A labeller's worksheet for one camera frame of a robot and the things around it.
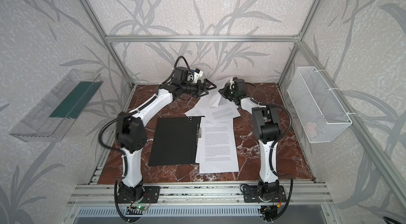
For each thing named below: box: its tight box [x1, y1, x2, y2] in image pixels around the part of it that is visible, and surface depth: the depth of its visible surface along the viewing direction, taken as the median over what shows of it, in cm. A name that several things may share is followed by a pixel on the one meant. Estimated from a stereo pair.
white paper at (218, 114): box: [203, 101, 242, 125], surface depth 106 cm
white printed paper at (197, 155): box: [195, 116, 203, 164], surface depth 88 cm
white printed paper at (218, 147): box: [199, 117, 240, 174], surface depth 91 cm
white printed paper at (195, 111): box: [183, 107, 206, 117], surface depth 107 cm
